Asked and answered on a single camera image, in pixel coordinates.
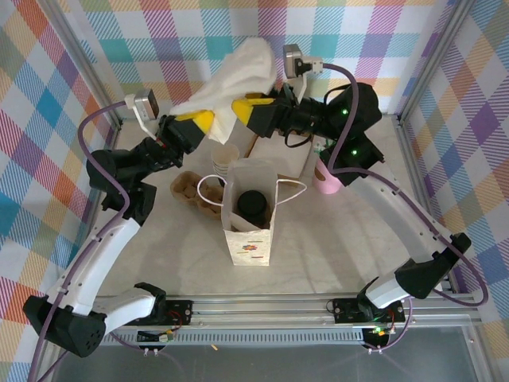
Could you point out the stack of paper cups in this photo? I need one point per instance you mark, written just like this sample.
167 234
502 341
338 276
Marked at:
224 157

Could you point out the white paper napkin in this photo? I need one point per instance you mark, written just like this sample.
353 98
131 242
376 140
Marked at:
238 79

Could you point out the aluminium frame post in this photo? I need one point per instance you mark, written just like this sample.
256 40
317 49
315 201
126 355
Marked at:
86 59
433 59

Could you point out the pink cylindrical holder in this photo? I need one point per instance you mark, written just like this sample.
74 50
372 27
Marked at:
326 183

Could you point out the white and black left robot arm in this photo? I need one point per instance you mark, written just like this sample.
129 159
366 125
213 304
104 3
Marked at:
99 254

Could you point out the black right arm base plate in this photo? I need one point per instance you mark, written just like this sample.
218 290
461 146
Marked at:
344 312

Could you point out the white printed paper bag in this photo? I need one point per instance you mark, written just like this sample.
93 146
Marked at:
248 246

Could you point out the brown pulp cup carrier stack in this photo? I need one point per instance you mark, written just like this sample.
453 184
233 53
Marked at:
191 191

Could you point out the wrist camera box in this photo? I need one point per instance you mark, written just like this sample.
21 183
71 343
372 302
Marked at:
294 61
145 105

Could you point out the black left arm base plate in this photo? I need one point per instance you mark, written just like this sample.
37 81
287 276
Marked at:
181 312

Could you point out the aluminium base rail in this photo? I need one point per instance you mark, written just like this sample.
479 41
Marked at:
258 314

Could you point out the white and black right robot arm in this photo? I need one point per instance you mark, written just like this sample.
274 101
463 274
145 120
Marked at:
413 223

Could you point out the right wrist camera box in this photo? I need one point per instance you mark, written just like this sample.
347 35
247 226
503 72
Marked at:
294 61

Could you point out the black cup lid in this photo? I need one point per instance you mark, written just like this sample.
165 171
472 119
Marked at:
251 203

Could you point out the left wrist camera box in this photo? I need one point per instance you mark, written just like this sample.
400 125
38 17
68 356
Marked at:
145 105

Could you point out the white paper packet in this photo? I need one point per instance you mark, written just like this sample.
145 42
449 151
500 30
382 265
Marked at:
317 148

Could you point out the brown cardboard napkin box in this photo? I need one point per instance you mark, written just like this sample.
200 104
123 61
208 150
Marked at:
248 147

